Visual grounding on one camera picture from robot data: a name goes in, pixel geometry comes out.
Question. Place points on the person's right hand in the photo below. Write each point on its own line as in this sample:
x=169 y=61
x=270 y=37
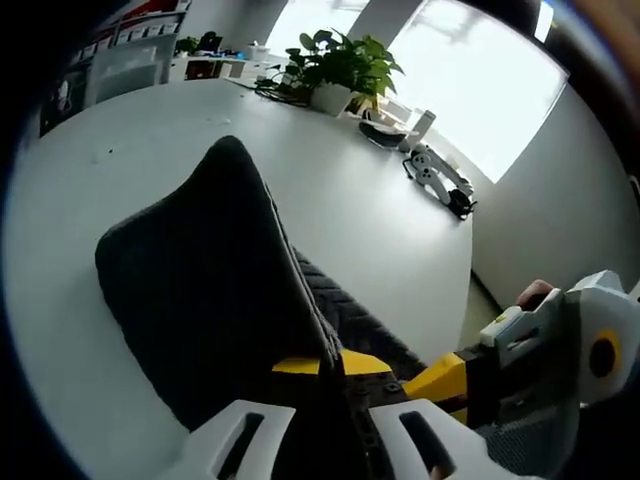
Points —
x=535 y=292

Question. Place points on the white low cabinet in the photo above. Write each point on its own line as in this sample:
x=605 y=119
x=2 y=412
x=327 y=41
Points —
x=230 y=65

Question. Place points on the small green plant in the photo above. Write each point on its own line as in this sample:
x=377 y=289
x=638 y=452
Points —
x=187 y=45

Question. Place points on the row of white storage bins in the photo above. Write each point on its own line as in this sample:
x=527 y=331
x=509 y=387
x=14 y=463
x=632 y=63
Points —
x=135 y=34

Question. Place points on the metal shelf rack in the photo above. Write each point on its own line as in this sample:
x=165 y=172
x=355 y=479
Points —
x=125 y=30

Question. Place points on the white bottle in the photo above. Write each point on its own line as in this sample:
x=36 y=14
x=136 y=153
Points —
x=424 y=127

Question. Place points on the white handheld controller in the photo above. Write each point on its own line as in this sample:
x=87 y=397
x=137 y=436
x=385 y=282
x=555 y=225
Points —
x=435 y=172

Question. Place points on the black and white headset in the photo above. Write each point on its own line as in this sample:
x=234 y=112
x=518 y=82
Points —
x=380 y=134

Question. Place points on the wide window with blinds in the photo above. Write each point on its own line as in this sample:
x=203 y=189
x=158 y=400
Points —
x=480 y=85

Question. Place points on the translucent plastic storage cabinet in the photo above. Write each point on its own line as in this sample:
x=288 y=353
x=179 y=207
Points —
x=130 y=70

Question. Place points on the narrow window with blinds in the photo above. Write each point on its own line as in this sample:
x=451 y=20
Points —
x=320 y=22

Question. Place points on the dark grey towel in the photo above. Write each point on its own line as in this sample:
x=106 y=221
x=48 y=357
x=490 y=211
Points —
x=210 y=280

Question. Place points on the green potted plant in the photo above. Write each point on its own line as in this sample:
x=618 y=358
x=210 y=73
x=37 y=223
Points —
x=345 y=60

